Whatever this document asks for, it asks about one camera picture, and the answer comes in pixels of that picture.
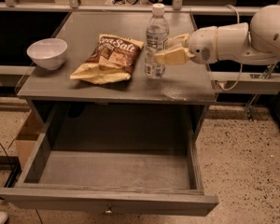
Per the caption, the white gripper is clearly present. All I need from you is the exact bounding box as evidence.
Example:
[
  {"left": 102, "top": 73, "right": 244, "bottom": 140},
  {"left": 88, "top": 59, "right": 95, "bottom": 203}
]
[{"left": 155, "top": 26, "right": 218, "bottom": 65}]

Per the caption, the clear plastic water bottle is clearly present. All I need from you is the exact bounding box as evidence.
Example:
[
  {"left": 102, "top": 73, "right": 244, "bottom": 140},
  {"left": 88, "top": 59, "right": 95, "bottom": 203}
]
[{"left": 145, "top": 3, "right": 169, "bottom": 78}]

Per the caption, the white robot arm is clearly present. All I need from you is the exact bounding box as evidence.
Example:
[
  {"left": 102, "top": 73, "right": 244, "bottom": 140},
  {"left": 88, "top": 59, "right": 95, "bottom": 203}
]
[{"left": 155, "top": 5, "right": 280, "bottom": 65}]

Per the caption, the grey cabinet counter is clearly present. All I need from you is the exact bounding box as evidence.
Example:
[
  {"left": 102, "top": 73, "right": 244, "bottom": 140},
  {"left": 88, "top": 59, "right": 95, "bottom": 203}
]
[{"left": 18, "top": 12, "right": 215, "bottom": 134}]

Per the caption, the open grey top drawer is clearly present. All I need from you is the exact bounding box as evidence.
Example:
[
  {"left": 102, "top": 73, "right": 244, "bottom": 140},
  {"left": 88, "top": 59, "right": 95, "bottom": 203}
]
[{"left": 0, "top": 104, "right": 218, "bottom": 217}]

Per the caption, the metal drawer knob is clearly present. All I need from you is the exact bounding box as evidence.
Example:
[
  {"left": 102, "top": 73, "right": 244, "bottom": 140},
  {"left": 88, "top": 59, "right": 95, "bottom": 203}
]
[{"left": 104, "top": 204, "right": 114, "bottom": 216}]

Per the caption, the sea salt chips bag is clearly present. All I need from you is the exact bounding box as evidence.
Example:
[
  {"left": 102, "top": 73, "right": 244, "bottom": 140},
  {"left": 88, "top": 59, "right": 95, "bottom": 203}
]
[{"left": 70, "top": 34, "right": 144, "bottom": 85}]

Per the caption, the white bowl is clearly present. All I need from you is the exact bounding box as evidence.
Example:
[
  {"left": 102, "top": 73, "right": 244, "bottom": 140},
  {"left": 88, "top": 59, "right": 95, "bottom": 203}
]
[{"left": 26, "top": 38, "right": 67, "bottom": 70}]

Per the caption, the cardboard box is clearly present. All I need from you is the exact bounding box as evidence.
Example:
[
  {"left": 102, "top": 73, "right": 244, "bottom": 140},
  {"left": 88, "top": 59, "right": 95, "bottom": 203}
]
[{"left": 13, "top": 111, "right": 43, "bottom": 169}]

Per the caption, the white cable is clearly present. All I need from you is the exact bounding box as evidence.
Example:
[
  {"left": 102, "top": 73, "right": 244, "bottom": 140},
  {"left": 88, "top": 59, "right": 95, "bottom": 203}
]
[{"left": 218, "top": 4, "right": 244, "bottom": 92}]

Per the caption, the black floor cable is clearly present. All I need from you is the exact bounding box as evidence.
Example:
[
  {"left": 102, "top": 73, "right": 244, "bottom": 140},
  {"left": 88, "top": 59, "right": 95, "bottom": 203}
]
[{"left": 0, "top": 130, "right": 17, "bottom": 173}]

